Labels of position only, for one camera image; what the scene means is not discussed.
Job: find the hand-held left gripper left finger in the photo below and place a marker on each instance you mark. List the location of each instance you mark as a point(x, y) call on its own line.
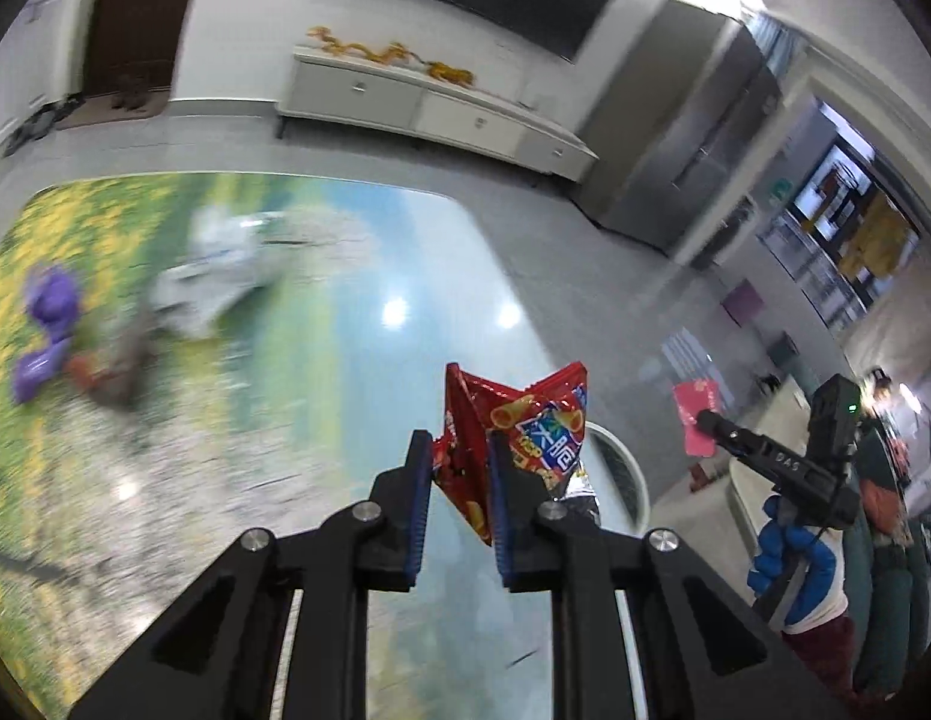
point(419, 517)

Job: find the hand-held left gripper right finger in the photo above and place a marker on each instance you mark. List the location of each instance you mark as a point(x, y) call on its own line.
point(503, 517)

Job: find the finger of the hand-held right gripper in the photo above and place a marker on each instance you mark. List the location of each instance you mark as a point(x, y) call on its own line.
point(758, 446)

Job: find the red snack packet blue print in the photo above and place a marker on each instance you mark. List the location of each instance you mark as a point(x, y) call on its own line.
point(525, 420)

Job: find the white round trash bin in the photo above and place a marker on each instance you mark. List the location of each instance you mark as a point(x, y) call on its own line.
point(623, 465)

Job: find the person's right forearm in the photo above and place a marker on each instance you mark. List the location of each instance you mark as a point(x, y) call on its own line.
point(821, 649)

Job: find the person's right hand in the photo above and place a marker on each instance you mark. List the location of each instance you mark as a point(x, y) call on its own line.
point(818, 570)

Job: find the pink paper sheet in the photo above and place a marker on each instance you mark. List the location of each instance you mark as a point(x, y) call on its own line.
point(698, 420)

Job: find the purple box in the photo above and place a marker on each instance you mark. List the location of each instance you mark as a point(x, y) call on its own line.
point(743, 304)

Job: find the yellow hanging cloth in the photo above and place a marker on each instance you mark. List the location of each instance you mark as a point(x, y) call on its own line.
point(878, 240)

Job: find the white plastic bag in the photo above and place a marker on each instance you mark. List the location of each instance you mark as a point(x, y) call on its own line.
point(210, 274)

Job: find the grey clear plastic bag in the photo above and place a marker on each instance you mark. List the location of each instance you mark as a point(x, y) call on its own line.
point(127, 364)

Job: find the grey refrigerator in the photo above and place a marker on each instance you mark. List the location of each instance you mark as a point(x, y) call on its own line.
point(683, 120)

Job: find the large red snack bag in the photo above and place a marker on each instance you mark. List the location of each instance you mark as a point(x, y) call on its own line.
point(82, 371)

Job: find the striped curtain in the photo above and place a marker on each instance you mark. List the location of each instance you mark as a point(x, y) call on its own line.
point(769, 34)

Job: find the white television cabinet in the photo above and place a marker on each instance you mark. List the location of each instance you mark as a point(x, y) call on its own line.
point(405, 101)

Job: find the large purple plastic bag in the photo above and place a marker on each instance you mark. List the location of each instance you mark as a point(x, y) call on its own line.
point(49, 315)

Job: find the brown shoe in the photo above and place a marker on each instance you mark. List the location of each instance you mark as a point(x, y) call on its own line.
point(141, 92)
point(122, 92)

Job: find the black shoes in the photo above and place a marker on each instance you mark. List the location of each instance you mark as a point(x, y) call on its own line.
point(37, 120)

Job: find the dark brown entrance door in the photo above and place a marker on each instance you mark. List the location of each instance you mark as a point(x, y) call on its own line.
point(142, 15)

